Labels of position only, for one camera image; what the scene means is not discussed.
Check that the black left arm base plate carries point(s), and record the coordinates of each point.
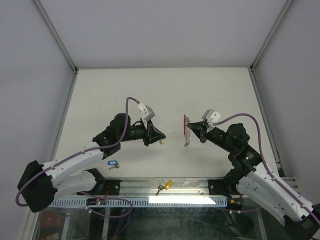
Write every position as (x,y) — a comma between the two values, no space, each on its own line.
(110,186)

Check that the right aluminium frame post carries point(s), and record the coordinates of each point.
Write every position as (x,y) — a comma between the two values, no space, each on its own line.
(272,33)

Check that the metal keyring holder red handle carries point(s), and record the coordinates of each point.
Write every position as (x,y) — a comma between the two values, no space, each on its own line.
(186,131)

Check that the left aluminium frame post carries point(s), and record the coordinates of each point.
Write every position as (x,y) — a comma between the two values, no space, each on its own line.
(54,34)

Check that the blue tag key on table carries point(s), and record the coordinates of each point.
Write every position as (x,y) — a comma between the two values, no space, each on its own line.
(113,164)

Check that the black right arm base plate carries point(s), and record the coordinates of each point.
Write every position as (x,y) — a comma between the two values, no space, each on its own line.
(221,187)

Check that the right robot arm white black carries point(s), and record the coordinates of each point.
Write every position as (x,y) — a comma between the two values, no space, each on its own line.
(252,177)

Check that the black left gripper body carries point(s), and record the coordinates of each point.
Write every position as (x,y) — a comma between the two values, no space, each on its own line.
(147,136)

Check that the aluminium frame post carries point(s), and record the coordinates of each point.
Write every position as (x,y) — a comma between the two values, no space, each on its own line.
(272,33)
(54,34)

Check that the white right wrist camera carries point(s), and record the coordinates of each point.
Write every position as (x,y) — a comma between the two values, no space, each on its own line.
(211,117)

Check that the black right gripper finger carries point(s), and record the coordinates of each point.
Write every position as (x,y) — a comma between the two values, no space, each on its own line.
(198,124)
(197,131)

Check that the aluminium mounting rail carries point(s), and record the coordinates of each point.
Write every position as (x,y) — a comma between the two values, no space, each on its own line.
(74,186)

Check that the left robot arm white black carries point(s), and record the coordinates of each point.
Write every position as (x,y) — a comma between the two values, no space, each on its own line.
(42,183)

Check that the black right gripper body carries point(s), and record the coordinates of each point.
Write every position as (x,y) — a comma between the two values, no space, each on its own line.
(204,135)

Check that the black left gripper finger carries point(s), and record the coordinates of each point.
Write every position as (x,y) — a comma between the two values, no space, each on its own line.
(156,140)
(156,133)

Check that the white slotted cable duct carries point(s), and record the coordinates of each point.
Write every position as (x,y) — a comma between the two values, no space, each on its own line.
(140,202)

